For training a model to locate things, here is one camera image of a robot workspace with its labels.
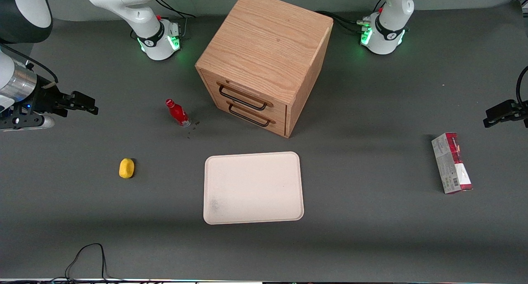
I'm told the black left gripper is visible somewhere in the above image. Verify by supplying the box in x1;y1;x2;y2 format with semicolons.
483;100;528;129

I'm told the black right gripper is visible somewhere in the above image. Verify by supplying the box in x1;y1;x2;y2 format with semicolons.
24;83;99;117

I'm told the red coke bottle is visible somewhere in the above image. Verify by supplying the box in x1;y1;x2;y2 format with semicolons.
165;99;192;128

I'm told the cream plastic tray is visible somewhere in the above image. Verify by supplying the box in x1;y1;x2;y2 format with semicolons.
203;151;304;225

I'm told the red grey carton box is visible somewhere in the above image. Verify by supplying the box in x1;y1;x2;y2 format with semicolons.
431;132;473;195

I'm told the yellow sponge lump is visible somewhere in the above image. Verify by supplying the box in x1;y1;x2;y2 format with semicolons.
119;158;135;179

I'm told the wooden drawer front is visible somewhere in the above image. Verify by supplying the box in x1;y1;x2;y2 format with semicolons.
214;99;288;137
201;71;288;122

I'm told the wooden drawer cabinet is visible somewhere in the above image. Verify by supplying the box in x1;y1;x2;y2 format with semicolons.
195;0;334;138

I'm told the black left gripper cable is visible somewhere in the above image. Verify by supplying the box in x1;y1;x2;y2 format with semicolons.
516;66;528;107

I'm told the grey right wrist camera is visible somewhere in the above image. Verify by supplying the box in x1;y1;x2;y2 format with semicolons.
0;115;55;131

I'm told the black right arm base cable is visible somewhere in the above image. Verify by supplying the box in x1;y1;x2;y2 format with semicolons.
154;0;197;39

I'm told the black arm base cable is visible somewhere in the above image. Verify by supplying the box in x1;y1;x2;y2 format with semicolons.
154;0;197;39
315;0;386;34

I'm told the black looped table cable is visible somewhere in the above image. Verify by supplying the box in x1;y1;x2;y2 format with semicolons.
49;243;124;282

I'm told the black metal drawer handle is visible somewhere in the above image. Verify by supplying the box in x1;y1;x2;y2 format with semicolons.
217;82;274;111
227;102;276;127

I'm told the black left arm base cable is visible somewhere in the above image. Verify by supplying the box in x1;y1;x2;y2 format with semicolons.
315;0;386;34

